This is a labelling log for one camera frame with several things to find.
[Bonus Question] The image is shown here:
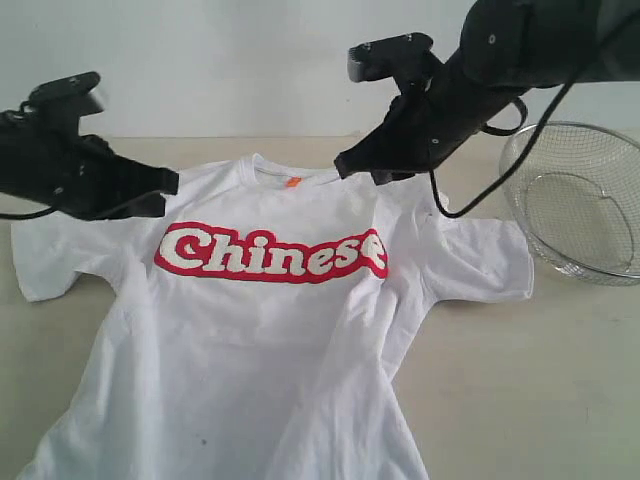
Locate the white t-shirt red print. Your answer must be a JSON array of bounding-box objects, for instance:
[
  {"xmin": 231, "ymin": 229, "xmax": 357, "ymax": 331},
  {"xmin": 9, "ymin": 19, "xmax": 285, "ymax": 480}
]
[{"xmin": 11, "ymin": 155, "xmax": 534, "ymax": 479}]

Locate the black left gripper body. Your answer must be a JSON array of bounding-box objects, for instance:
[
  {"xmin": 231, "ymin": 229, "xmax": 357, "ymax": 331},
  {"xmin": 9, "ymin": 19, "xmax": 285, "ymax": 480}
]
[{"xmin": 29, "ymin": 134, "xmax": 130, "ymax": 219}]

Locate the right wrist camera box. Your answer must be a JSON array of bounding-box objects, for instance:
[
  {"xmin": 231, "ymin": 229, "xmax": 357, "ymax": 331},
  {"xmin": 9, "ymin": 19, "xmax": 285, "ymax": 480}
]
[{"xmin": 347, "ymin": 32, "xmax": 444, "ymax": 94}]

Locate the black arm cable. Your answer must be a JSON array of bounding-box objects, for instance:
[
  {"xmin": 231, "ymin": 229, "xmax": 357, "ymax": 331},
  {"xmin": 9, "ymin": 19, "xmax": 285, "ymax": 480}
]
[
  {"xmin": 424, "ymin": 0, "xmax": 640, "ymax": 219},
  {"xmin": 0, "ymin": 199, "xmax": 61, "ymax": 221}
]

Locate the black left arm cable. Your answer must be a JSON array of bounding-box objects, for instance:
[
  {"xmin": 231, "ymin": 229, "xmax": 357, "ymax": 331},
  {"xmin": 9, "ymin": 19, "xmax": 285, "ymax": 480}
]
[{"xmin": 0, "ymin": 199, "xmax": 61, "ymax": 221}]

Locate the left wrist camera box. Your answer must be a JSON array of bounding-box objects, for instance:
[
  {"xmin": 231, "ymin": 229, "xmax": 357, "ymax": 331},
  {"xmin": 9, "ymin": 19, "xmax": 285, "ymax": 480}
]
[{"xmin": 27, "ymin": 71, "xmax": 107, "ymax": 139}]

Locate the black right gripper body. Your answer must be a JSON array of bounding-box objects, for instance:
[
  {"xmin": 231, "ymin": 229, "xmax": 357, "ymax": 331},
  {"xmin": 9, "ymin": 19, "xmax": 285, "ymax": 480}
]
[{"xmin": 379, "ymin": 89, "xmax": 450, "ymax": 175}]

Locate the metal wire mesh basket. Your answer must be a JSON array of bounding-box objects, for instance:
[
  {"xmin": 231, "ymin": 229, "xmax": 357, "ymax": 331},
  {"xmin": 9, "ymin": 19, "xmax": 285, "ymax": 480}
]
[{"xmin": 503, "ymin": 121, "xmax": 639, "ymax": 286}]

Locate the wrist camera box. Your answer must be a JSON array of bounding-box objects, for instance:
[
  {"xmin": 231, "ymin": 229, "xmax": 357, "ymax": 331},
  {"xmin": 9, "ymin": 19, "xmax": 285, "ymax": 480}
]
[
  {"xmin": 347, "ymin": 32, "xmax": 444, "ymax": 94},
  {"xmin": 27, "ymin": 71, "xmax": 107, "ymax": 139}
]

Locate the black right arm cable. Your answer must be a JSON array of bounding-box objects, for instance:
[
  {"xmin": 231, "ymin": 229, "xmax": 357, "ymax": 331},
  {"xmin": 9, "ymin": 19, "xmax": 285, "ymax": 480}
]
[{"xmin": 424, "ymin": 0, "xmax": 640, "ymax": 219}]

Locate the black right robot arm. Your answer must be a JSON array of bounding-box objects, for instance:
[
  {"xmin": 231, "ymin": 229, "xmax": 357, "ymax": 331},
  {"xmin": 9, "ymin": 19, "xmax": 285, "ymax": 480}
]
[{"xmin": 334, "ymin": 1, "xmax": 639, "ymax": 184}]

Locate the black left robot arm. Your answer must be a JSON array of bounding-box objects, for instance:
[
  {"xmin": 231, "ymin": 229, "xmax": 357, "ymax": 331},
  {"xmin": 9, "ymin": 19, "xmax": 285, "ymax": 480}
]
[{"xmin": 1, "ymin": 110, "xmax": 179, "ymax": 221}]

